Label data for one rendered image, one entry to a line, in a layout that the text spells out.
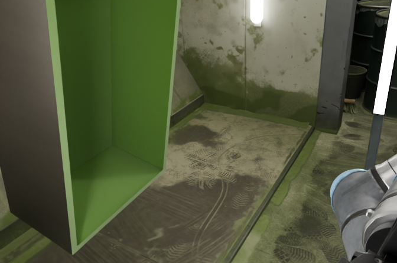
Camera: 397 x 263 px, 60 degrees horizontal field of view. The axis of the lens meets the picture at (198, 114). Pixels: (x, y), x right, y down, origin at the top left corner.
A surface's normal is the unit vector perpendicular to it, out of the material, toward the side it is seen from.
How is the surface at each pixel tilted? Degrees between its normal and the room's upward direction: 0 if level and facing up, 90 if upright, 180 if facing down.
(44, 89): 90
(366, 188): 48
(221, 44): 90
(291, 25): 90
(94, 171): 12
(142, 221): 0
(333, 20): 90
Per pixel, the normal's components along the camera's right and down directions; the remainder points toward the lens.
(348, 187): -0.71, -0.68
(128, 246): -0.06, -0.91
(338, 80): -0.52, 0.39
